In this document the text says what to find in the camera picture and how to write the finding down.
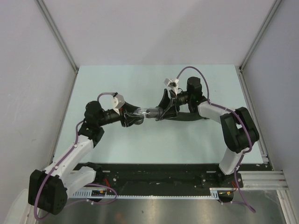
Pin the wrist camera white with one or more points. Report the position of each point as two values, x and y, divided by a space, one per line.
172 84
118 101

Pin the left aluminium corner post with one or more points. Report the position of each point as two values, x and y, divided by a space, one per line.
56 33

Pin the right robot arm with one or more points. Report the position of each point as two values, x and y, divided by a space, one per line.
238 128

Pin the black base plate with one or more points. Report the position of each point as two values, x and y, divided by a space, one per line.
146 176

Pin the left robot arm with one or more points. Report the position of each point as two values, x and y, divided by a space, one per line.
50 188

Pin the right aluminium corner post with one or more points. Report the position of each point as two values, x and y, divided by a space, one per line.
261 32

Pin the aluminium corner post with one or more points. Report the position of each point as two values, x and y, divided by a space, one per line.
56 33
261 32

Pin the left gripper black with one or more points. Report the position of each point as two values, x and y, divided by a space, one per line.
127 110

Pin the grey slotted cable duct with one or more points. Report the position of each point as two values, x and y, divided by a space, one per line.
97 194

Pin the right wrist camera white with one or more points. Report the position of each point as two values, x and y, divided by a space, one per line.
172 84

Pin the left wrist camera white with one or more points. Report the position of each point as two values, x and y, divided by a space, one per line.
118 101

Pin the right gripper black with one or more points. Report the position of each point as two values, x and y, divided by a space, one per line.
172 110

